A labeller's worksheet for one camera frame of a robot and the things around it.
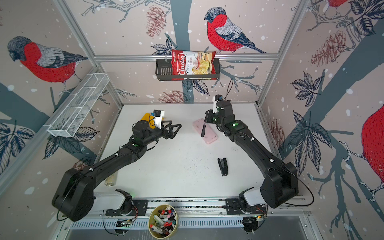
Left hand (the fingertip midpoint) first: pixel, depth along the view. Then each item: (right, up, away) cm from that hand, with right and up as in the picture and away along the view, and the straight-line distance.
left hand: (176, 124), depth 76 cm
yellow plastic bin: (-11, +3, -6) cm, 13 cm away
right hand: (+14, +5, +4) cm, 16 cm away
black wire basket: (-10, +33, +18) cm, 39 cm away
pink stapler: (+20, -10, +25) cm, 33 cm away
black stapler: (+26, -25, +9) cm, 38 cm away
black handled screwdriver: (+15, -4, +5) cm, 16 cm away
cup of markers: (-4, -42, -13) cm, 44 cm away
